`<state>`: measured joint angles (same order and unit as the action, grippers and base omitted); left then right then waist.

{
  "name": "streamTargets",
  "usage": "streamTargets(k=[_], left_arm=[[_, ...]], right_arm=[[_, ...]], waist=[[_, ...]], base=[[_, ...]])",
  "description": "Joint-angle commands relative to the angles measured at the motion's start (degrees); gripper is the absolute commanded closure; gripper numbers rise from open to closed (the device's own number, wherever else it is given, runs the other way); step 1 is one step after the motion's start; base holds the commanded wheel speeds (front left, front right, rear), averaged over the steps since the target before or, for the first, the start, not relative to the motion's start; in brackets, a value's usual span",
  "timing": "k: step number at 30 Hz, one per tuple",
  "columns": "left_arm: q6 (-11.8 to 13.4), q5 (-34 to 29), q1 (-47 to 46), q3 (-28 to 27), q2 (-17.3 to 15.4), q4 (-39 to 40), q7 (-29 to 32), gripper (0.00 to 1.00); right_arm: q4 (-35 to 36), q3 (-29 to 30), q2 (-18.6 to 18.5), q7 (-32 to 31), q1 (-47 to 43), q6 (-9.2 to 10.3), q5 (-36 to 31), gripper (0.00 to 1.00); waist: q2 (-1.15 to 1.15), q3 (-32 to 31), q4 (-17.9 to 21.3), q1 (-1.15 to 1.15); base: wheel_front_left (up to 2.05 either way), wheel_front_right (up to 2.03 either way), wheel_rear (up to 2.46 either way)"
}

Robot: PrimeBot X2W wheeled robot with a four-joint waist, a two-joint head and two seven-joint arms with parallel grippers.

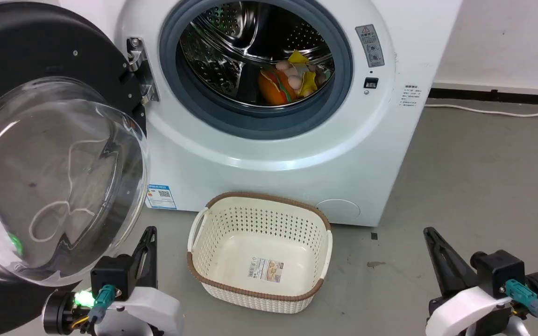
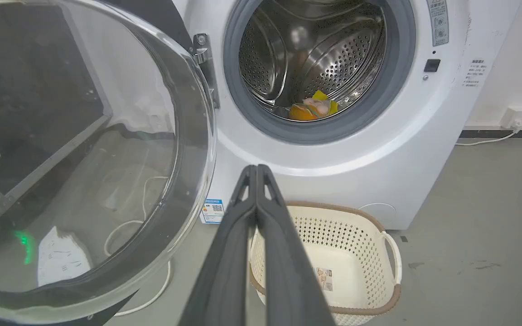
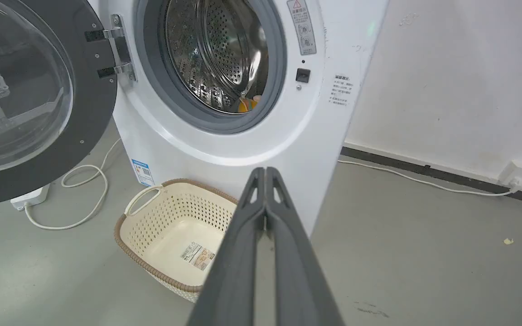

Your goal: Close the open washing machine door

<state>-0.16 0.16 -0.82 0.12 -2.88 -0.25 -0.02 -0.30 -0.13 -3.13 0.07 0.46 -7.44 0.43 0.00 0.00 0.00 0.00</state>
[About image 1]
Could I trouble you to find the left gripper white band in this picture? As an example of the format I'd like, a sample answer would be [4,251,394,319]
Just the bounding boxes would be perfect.
[42,226,186,336]

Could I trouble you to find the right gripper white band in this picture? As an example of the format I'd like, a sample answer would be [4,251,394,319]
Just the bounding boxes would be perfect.
[423,227,538,336]

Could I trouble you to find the black round glass washer door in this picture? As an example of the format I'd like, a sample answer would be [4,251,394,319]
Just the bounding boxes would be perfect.
[0,0,151,336]

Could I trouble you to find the white front-load washing machine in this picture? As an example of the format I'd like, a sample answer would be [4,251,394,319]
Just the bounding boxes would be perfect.
[59,0,463,228]

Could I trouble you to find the metal door hinge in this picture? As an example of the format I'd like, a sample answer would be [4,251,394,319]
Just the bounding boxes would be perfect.
[126,37,160,104]

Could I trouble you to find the blue white energy label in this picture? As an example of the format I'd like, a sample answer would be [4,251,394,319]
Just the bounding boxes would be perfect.
[145,183,177,210]

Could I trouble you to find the cream perforated laundry basket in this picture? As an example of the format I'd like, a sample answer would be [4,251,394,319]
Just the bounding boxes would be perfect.
[187,191,333,314]

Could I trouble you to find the basket product label sticker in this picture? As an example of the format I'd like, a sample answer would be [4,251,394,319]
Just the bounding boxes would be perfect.
[248,257,284,282]

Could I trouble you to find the black baseboard strip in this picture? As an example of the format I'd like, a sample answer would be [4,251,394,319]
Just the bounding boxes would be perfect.
[428,87,538,107]

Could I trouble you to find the orange plush toy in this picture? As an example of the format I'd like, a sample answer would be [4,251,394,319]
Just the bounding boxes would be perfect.
[257,67,298,106]

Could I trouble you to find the yellow plush toy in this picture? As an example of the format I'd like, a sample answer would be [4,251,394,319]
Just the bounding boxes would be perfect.
[288,50,320,98]

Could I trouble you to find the grey warning sticker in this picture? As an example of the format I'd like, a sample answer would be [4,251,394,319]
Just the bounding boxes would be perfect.
[355,24,385,68]

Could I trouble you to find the teal left cable connector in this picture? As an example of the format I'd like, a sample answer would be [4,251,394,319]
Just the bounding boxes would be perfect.
[88,284,116,323]

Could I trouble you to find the teal cable connector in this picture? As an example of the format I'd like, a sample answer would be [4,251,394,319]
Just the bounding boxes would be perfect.
[88,284,116,323]
[504,279,538,318]

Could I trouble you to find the teal right cable connector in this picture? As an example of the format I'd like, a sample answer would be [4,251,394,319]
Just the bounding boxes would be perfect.
[504,279,538,318]

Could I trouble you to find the white floor cable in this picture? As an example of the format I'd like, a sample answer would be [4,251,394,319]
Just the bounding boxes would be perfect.
[424,103,538,118]

